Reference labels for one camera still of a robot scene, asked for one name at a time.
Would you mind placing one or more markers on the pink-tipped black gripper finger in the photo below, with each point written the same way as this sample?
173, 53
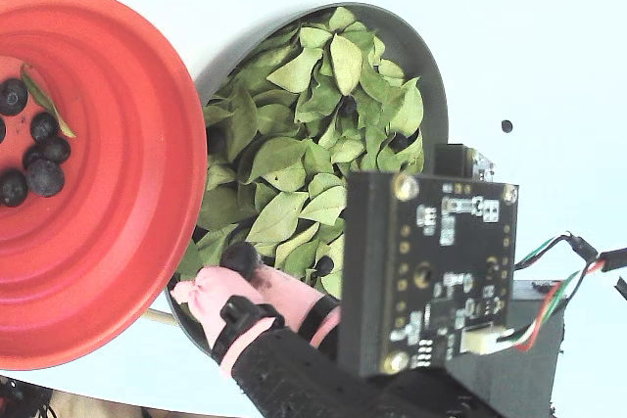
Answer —
294, 298
215, 293

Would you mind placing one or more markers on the dark blueberry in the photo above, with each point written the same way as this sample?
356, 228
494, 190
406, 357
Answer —
45, 177
215, 141
43, 126
30, 156
12, 96
2, 129
13, 188
398, 142
240, 259
54, 150
348, 106

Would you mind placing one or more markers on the pile of green leaves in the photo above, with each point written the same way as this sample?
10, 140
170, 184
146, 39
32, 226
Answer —
284, 215

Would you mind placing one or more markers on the red collapsible ribbed cup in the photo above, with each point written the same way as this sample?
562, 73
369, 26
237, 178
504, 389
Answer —
122, 193

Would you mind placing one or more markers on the dark grey round bowl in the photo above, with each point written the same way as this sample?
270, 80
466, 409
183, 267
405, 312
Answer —
421, 85

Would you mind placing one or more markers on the beige speckled rug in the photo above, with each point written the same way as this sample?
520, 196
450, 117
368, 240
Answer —
98, 408

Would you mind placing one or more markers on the small dark circuit board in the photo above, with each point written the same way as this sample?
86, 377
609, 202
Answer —
453, 158

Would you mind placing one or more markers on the narrow green leaf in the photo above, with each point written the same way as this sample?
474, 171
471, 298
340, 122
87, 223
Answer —
44, 100

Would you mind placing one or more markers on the small black table knob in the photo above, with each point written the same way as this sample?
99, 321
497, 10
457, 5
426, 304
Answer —
507, 126

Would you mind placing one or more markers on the black printed camera mount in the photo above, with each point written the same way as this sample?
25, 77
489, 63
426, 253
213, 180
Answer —
534, 354

